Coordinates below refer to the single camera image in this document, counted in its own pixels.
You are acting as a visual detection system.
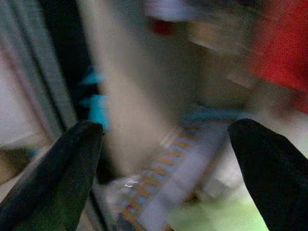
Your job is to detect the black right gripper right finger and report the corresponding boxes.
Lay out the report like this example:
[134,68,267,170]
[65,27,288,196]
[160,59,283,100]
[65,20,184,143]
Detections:
[228,118,308,231]

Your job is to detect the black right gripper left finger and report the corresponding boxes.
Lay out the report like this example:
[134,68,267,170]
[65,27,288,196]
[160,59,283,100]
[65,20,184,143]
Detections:
[0,120,104,231]

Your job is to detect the cyan plastic object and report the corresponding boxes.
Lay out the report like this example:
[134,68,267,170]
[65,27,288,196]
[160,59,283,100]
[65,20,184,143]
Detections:
[79,69,111,130]

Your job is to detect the patterned plastic packet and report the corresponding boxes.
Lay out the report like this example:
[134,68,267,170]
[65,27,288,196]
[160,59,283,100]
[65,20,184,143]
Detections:
[105,125,229,231]

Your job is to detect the red cloth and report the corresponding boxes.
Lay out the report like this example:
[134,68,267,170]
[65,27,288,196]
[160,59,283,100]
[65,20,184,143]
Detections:
[247,0,308,114]

